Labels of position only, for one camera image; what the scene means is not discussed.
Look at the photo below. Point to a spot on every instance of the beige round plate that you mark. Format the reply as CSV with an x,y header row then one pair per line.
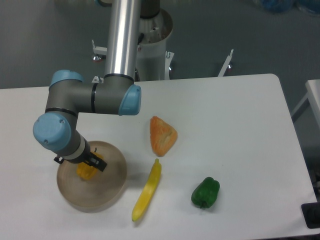
x,y
103,189

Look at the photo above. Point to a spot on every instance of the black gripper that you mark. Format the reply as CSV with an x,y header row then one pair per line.
x,y
83,156

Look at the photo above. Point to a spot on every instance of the blue plastic bag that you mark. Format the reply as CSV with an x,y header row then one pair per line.
x,y
310,7

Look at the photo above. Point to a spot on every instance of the yellow banana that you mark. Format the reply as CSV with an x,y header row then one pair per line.
x,y
148,191

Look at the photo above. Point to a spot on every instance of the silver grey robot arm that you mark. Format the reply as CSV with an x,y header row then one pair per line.
x,y
118,94

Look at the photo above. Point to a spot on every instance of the orange bread wedge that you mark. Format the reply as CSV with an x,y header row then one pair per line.
x,y
162,136

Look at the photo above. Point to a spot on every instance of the white side table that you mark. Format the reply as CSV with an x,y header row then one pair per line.
x,y
306,119

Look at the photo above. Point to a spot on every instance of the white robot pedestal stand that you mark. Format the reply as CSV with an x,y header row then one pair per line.
x,y
153,59

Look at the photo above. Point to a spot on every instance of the green bell pepper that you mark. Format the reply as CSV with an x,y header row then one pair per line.
x,y
205,194

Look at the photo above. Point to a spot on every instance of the yellow bell pepper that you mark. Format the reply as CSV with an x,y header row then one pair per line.
x,y
86,172

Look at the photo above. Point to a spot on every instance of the black device at table edge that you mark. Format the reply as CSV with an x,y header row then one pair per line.
x,y
311,214

